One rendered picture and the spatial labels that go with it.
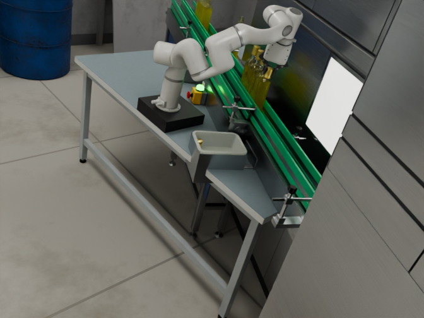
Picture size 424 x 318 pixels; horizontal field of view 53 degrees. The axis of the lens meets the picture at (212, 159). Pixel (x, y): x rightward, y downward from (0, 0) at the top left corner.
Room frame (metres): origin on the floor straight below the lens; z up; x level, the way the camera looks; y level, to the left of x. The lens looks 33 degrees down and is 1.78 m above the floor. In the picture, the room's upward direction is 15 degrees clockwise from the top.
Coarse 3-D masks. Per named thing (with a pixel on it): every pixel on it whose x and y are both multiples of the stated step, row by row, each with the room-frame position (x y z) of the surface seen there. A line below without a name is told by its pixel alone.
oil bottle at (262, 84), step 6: (258, 78) 1.89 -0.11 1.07; (264, 78) 1.87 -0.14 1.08; (258, 84) 1.87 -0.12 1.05; (264, 84) 1.87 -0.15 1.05; (252, 90) 1.91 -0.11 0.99; (258, 90) 1.86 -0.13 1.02; (264, 90) 1.87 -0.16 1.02; (252, 96) 1.89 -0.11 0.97; (258, 96) 1.86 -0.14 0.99; (264, 96) 1.88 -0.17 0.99; (258, 102) 1.87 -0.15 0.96
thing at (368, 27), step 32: (288, 0) 2.18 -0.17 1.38; (320, 0) 1.96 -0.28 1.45; (352, 0) 1.75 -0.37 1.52; (384, 0) 1.58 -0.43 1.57; (320, 32) 1.83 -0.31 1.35; (352, 32) 1.68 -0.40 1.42; (384, 32) 1.52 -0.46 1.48; (352, 64) 1.60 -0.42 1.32; (288, 128) 1.85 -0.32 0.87; (320, 160) 1.56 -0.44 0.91
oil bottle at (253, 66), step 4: (252, 64) 2.00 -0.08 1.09; (256, 64) 1.99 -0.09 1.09; (252, 68) 1.98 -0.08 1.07; (256, 68) 1.98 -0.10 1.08; (248, 72) 2.01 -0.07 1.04; (252, 72) 1.97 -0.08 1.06; (248, 76) 2.00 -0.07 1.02; (248, 80) 1.99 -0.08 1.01; (248, 84) 1.98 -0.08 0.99; (248, 88) 1.97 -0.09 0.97
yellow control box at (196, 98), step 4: (192, 88) 2.14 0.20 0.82; (192, 92) 2.12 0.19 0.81; (196, 92) 2.09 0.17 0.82; (200, 92) 2.11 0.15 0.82; (204, 92) 2.12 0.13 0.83; (192, 96) 2.11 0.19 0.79; (196, 96) 2.09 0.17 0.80; (200, 96) 2.10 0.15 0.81; (204, 96) 2.11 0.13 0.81; (192, 100) 2.10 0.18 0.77; (196, 100) 2.09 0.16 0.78; (200, 100) 2.10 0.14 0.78; (204, 100) 2.11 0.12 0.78
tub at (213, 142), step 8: (200, 136) 1.66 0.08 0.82; (208, 136) 1.67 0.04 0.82; (216, 136) 1.69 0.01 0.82; (224, 136) 1.70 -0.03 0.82; (232, 136) 1.72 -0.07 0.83; (208, 144) 1.67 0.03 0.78; (216, 144) 1.69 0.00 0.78; (224, 144) 1.70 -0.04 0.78; (232, 144) 1.71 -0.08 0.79; (240, 144) 1.65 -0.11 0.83; (200, 152) 1.52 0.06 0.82; (208, 152) 1.51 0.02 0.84; (216, 152) 1.52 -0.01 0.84; (224, 152) 1.54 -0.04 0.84; (232, 152) 1.55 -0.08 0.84; (240, 152) 1.57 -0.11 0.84
